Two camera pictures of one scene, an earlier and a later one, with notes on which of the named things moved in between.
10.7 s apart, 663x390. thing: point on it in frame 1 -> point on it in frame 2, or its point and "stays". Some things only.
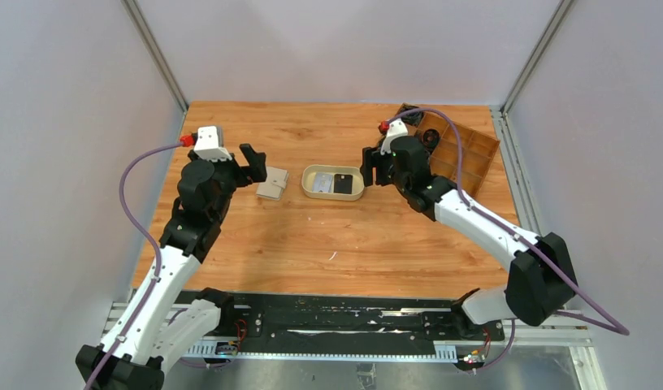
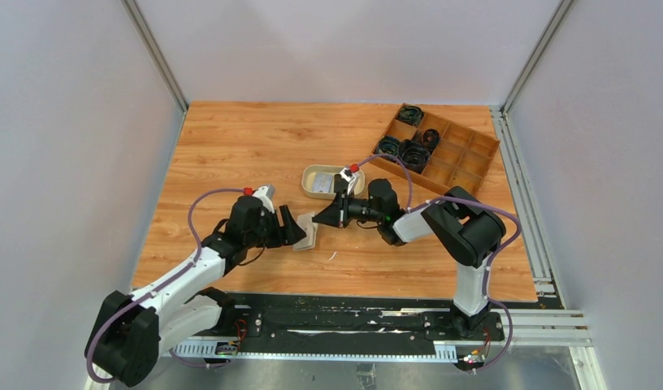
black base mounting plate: (304, 322) stays
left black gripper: (256, 171) -> (286, 235)
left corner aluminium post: (156, 54) stays
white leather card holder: (275, 183) -> (310, 228)
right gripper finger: (370, 158) -> (331, 215)
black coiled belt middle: (431, 138) stays
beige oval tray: (332, 182) stays
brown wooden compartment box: (474, 157) stays
